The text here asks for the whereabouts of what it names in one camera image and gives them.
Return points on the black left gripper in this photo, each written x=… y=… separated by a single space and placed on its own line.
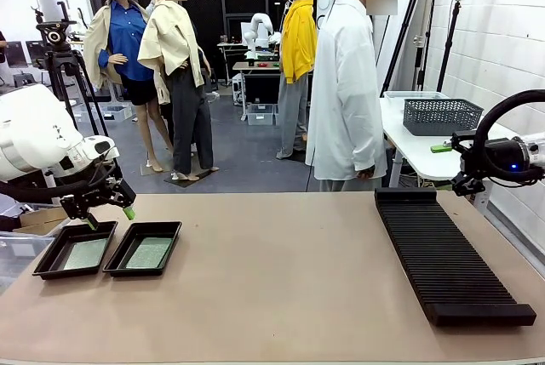
x=104 y=190

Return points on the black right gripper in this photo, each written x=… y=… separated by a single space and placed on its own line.
x=502 y=158

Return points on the green circuit board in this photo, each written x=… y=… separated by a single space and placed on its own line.
x=85 y=254
x=149 y=253

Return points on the black ESD tray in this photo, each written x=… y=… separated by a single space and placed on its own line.
x=51 y=260
x=119 y=260

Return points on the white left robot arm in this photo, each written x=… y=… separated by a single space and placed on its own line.
x=30 y=127

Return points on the person's right hand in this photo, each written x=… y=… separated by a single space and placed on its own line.
x=365 y=173

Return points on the white side table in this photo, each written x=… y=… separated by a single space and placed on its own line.
x=417 y=156

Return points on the grey plastic basket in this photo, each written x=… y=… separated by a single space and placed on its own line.
x=443 y=118

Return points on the brown cardboard box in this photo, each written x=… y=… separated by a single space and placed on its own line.
x=42 y=217

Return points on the clear plastic bin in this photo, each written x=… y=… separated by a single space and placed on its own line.
x=417 y=95

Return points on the black slotted board rack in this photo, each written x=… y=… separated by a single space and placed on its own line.
x=447 y=254

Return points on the large transparent plastic crate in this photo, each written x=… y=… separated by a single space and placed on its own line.
x=21 y=250

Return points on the black clamp stand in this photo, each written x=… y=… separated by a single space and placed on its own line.
x=420 y=67

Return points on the black slanted stand pole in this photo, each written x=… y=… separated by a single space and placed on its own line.
x=386 y=84

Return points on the black light stand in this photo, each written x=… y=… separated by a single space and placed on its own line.
x=451 y=41

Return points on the person in white coat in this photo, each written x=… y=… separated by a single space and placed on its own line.
x=345 y=84

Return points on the black step stool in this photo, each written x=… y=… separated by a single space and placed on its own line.
x=23 y=79

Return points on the mannequin with blue shirt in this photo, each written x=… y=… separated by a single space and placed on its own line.
x=125 y=41

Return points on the dark computer monitor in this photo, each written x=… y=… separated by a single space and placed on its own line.
x=36 y=50
x=13 y=53

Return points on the mannequin with cream jacket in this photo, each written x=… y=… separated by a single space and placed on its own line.
x=170 y=41

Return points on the clear storage box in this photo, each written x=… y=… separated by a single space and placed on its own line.
x=260 y=115

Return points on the background desk with black cabinet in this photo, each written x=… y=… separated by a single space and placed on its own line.
x=257 y=86

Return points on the mannequin with yellow hoodie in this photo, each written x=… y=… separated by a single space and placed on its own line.
x=298 y=41

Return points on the white tower fan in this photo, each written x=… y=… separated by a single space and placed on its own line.
x=325 y=3

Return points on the small white background robot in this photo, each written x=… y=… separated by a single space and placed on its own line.
x=257 y=29

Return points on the black mannequin base plate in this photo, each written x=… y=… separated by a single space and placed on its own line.
x=187 y=182

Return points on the black camera tripod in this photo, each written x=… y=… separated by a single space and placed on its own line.
x=55 y=37

